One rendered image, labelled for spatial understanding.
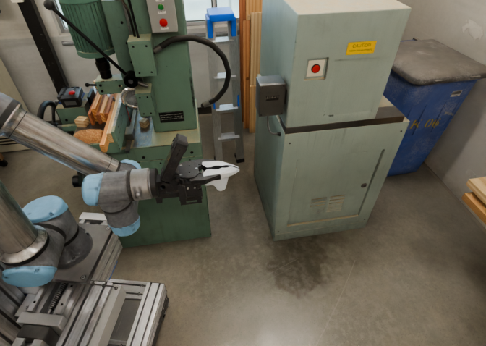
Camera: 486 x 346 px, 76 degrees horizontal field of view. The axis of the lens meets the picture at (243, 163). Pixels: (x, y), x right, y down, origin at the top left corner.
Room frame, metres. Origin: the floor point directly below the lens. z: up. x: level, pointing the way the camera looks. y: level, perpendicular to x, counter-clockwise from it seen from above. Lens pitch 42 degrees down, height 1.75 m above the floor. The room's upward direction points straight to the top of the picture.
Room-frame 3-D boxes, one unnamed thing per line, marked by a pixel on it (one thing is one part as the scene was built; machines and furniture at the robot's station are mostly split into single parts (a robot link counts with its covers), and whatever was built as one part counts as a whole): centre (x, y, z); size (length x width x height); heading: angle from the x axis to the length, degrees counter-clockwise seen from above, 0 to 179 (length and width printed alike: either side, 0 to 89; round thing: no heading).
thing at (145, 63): (1.27, 0.41, 1.23); 0.09 x 0.08 x 0.15; 99
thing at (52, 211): (0.60, 0.60, 0.98); 0.13 x 0.12 x 0.14; 9
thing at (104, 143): (1.29, 0.64, 0.92); 0.54 x 0.02 x 0.04; 9
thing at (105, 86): (1.38, 0.63, 1.03); 0.14 x 0.07 x 0.09; 99
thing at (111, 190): (0.51, 0.32, 1.21); 0.11 x 0.08 x 0.09; 99
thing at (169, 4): (1.29, 0.31, 1.40); 0.10 x 0.06 x 0.16; 99
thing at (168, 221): (1.40, 0.53, 0.36); 0.58 x 0.45 x 0.71; 99
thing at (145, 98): (1.26, 0.44, 1.02); 0.09 x 0.07 x 0.12; 9
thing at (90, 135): (1.13, 0.70, 0.92); 0.14 x 0.09 x 0.04; 99
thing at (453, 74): (1.97, -1.17, 0.48); 0.64 x 0.54 x 0.97; 12
